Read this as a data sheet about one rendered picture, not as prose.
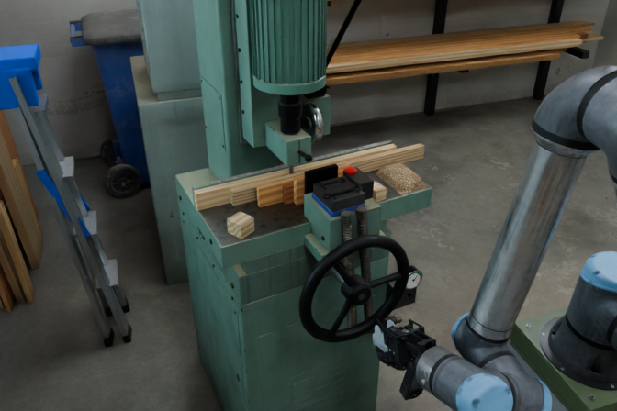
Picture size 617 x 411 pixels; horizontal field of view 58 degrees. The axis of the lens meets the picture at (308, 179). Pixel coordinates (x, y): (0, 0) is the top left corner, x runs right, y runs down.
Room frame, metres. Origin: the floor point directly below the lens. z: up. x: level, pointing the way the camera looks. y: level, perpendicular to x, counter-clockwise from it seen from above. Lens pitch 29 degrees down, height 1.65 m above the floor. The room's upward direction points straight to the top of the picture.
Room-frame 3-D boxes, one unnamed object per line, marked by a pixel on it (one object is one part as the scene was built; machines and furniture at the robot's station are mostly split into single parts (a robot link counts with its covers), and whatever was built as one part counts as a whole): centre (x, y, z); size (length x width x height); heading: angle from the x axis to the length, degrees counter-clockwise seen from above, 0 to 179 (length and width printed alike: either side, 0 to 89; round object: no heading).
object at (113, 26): (3.01, 0.94, 0.48); 0.64 x 0.54 x 0.97; 111
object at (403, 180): (1.34, -0.25, 0.92); 0.14 x 0.09 x 0.04; 27
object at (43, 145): (1.70, 0.87, 0.58); 0.27 x 0.25 x 1.16; 109
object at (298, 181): (1.25, -0.04, 0.94); 0.16 x 0.02 x 0.08; 117
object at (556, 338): (0.98, -0.69, 0.67); 0.19 x 0.19 x 0.10
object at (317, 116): (1.46, -0.01, 1.02); 0.12 x 0.03 x 0.12; 27
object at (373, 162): (1.35, -0.07, 0.92); 0.60 x 0.02 x 0.04; 117
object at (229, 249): (1.21, -0.04, 0.87); 0.61 x 0.30 x 0.06; 117
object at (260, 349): (1.40, 0.10, 0.36); 0.58 x 0.45 x 0.71; 27
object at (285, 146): (1.31, 0.05, 1.03); 0.14 x 0.07 x 0.09; 27
